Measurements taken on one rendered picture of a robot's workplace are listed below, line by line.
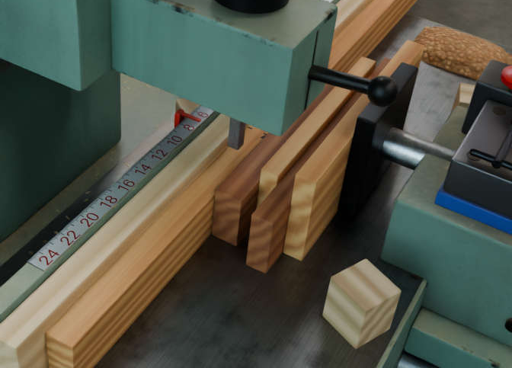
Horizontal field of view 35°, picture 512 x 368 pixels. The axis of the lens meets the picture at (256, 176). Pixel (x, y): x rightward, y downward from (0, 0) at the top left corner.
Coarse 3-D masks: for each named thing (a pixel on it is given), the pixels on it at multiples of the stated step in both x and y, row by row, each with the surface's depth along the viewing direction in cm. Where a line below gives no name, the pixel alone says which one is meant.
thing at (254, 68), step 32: (128, 0) 54; (160, 0) 53; (192, 0) 53; (320, 0) 54; (128, 32) 55; (160, 32) 54; (192, 32) 53; (224, 32) 51; (256, 32) 50; (288, 32) 51; (320, 32) 53; (128, 64) 57; (160, 64) 55; (192, 64) 54; (224, 64) 53; (256, 64) 51; (288, 64) 50; (320, 64) 55; (192, 96) 56; (224, 96) 54; (256, 96) 53; (288, 96) 52; (288, 128) 55
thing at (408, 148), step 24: (408, 72) 63; (408, 96) 64; (360, 120) 58; (384, 120) 59; (360, 144) 59; (384, 144) 62; (408, 144) 61; (432, 144) 61; (360, 168) 60; (384, 168) 66; (360, 192) 61
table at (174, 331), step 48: (384, 48) 83; (432, 96) 78; (384, 192) 66; (336, 240) 62; (192, 288) 57; (240, 288) 57; (288, 288) 57; (144, 336) 53; (192, 336) 53; (240, 336) 54; (288, 336) 54; (336, 336) 55; (384, 336) 55; (432, 336) 59; (480, 336) 60
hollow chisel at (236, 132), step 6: (234, 120) 59; (234, 126) 60; (240, 126) 59; (234, 132) 60; (240, 132) 60; (228, 138) 60; (234, 138) 60; (240, 138) 60; (228, 144) 61; (234, 144) 60; (240, 144) 61
